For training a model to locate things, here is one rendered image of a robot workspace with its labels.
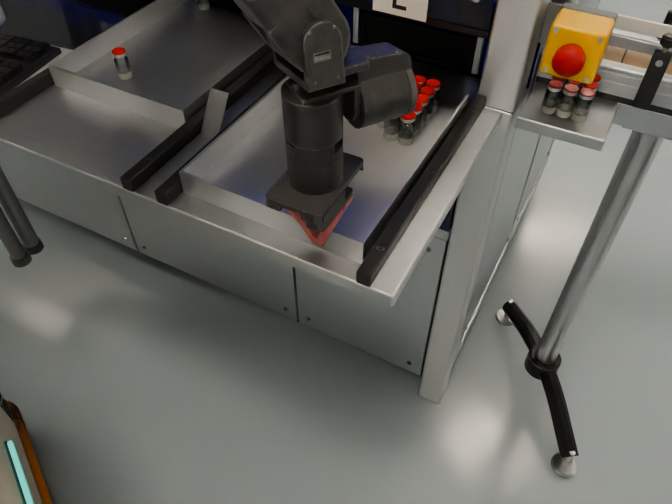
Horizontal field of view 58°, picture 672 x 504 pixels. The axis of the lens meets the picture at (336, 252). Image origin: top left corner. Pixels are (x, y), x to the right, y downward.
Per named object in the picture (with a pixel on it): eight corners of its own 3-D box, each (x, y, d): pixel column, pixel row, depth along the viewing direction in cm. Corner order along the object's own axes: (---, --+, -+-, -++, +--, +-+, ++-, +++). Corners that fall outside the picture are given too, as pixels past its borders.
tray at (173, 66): (187, 0, 116) (184, -18, 113) (304, 31, 107) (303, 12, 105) (55, 85, 95) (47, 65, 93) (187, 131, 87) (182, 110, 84)
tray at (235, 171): (314, 70, 98) (314, 51, 96) (465, 115, 90) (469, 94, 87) (183, 192, 78) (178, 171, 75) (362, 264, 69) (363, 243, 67)
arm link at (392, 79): (262, 2, 54) (300, 26, 48) (375, -23, 57) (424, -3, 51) (281, 124, 61) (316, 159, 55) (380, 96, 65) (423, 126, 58)
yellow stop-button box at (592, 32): (550, 49, 87) (564, 0, 82) (601, 61, 85) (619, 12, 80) (536, 74, 83) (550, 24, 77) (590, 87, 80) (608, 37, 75)
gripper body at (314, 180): (364, 172, 66) (367, 114, 60) (319, 230, 60) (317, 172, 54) (313, 155, 68) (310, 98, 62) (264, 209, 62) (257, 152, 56)
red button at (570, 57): (553, 62, 82) (561, 35, 79) (583, 70, 80) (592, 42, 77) (546, 75, 79) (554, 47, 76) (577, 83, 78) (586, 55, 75)
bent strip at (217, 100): (217, 122, 88) (211, 86, 84) (234, 127, 88) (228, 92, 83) (155, 177, 80) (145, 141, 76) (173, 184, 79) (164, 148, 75)
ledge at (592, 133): (538, 82, 99) (541, 72, 98) (619, 103, 95) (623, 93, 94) (513, 126, 91) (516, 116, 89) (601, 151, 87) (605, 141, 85)
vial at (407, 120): (401, 135, 86) (404, 107, 83) (415, 139, 85) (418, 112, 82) (395, 143, 85) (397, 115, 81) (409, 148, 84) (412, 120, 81)
